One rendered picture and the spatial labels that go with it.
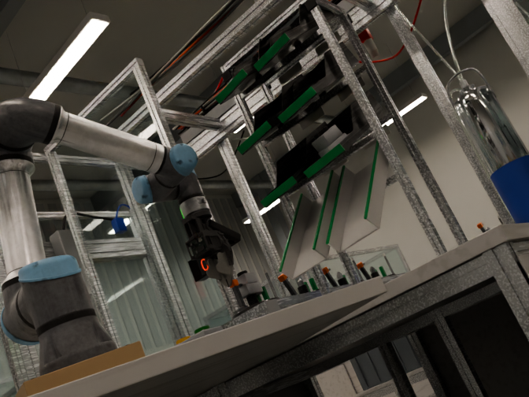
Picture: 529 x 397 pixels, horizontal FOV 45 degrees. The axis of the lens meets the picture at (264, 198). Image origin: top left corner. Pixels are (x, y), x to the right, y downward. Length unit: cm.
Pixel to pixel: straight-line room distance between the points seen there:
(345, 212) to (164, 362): 81
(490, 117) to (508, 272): 111
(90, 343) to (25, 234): 34
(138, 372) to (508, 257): 65
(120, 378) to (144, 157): 80
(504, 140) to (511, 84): 1037
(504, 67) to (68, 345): 1179
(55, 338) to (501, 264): 82
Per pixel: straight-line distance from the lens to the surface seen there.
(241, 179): 312
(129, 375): 86
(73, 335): 126
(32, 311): 132
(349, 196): 161
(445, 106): 264
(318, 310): 99
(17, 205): 151
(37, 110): 150
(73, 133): 151
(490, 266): 118
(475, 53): 1289
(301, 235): 164
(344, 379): 667
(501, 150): 220
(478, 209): 1264
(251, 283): 174
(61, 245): 275
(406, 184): 153
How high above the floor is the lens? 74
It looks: 17 degrees up
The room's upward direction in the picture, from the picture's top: 24 degrees counter-clockwise
